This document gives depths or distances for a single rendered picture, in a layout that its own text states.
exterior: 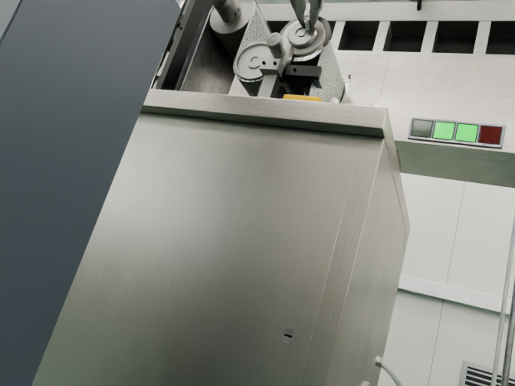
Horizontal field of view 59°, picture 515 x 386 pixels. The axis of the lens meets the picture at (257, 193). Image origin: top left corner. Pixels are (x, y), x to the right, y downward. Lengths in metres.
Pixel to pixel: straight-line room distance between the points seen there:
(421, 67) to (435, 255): 2.33
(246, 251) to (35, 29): 0.45
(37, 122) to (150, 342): 0.44
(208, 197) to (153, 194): 0.12
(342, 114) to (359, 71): 0.81
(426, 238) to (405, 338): 0.76
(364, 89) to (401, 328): 2.39
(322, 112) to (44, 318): 0.51
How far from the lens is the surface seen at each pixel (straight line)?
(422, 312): 3.63
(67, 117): 0.54
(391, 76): 1.55
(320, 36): 1.25
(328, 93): 1.31
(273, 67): 1.16
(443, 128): 1.44
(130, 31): 0.61
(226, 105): 0.86
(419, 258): 3.70
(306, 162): 0.78
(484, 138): 1.42
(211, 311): 0.76
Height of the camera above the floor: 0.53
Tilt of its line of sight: 15 degrees up
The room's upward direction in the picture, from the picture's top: 17 degrees clockwise
